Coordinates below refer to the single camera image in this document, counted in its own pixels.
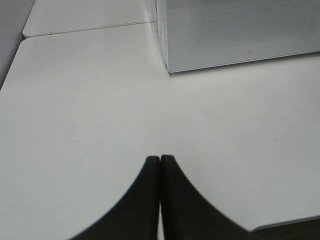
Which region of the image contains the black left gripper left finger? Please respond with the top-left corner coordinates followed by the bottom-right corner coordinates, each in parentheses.
top-left (72, 156), bottom-right (160, 240)

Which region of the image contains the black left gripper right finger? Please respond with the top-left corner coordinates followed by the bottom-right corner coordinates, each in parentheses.
top-left (160, 155), bottom-right (253, 240)

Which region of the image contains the white microwave door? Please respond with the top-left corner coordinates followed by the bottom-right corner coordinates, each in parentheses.
top-left (161, 0), bottom-right (320, 74)

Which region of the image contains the white microwave oven body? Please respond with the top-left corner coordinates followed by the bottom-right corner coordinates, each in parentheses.
top-left (151, 0), bottom-right (320, 74)

